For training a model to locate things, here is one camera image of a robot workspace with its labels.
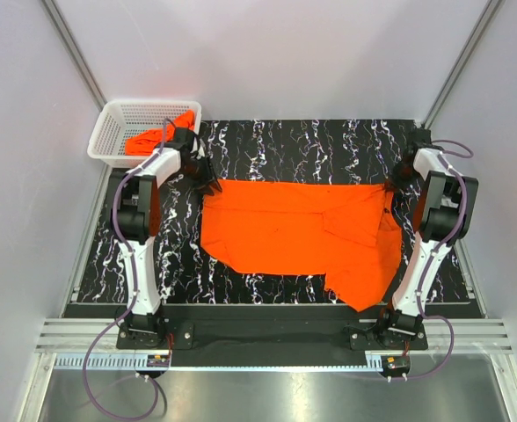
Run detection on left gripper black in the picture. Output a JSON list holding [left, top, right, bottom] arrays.
[[178, 156, 221, 197]]

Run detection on orange t shirt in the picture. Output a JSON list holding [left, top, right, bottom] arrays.
[[200, 180, 403, 311]]

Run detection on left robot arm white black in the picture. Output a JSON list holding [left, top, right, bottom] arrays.
[[106, 147, 222, 348]]

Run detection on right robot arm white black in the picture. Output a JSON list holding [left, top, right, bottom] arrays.
[[374, 140, 478, 349]]

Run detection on orange t shirts in basket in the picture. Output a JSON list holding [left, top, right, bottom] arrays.
[[125, 110, 196, 156]]

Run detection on white plastic basket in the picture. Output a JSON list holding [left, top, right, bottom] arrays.
[[87, 98, 202, 169]]

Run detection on left connector box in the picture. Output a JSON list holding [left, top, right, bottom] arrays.
[[147, 354, 171, 367]]

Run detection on connector box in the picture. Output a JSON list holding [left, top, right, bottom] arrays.
[[147, 354, 171, 367], [382, 356, 410, 371]]

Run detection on right connector box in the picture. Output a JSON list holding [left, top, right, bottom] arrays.
[[382, 356, 410, 371]]

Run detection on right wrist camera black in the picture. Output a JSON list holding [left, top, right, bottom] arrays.
[[408, 127, 433, 151]]

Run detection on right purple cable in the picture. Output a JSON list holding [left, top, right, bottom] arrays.
[[341, 139, 475, 382]]

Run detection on purple cable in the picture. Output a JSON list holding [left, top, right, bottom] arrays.
[[341, 139, 475, 382], [80, 117, 176, 422]]

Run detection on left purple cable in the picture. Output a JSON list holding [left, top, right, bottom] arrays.
[[80, 117, 176, 422]]

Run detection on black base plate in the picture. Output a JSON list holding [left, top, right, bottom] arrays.
[[117, 304, 428, 369]]

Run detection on aluminium frame rail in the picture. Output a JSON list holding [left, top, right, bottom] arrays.
[[35, 319, 512, 372]]

